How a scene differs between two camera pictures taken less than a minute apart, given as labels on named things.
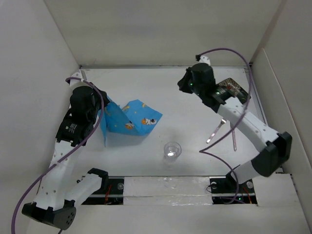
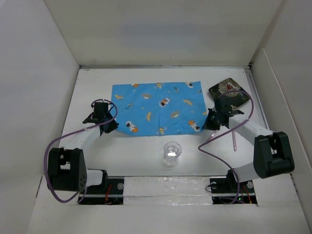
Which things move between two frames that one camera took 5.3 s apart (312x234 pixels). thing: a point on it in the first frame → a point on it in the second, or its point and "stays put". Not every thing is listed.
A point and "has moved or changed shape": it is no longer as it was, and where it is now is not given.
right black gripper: (182, 83) → (208, 126)
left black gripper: (96, 92) → (112, 126)
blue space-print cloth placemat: (135, 118) has moved or changed shape
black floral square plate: (232, 89) stays put
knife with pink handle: (234, 143) stays put
